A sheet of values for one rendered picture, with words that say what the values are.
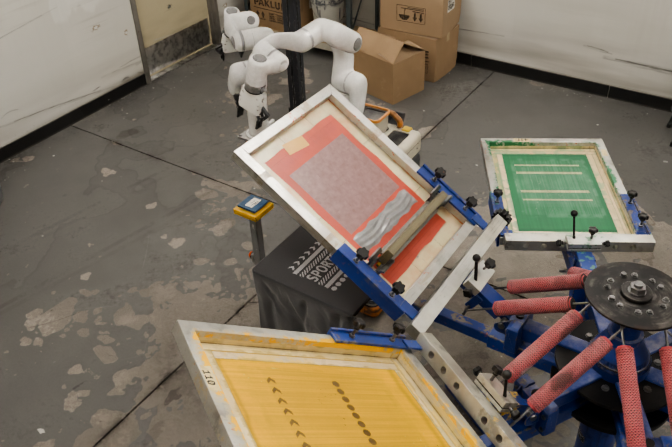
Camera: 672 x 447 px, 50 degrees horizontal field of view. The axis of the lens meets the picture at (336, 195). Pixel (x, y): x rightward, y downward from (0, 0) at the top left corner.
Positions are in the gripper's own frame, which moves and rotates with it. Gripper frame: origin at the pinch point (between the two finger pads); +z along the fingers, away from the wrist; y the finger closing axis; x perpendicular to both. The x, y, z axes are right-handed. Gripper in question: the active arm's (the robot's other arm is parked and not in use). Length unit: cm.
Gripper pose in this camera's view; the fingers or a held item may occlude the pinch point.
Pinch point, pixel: (249, 119)
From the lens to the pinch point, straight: 279.0
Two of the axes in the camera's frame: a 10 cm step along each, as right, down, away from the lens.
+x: -5.5, 5.0, -6.7
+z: -2.1, 7.0, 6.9
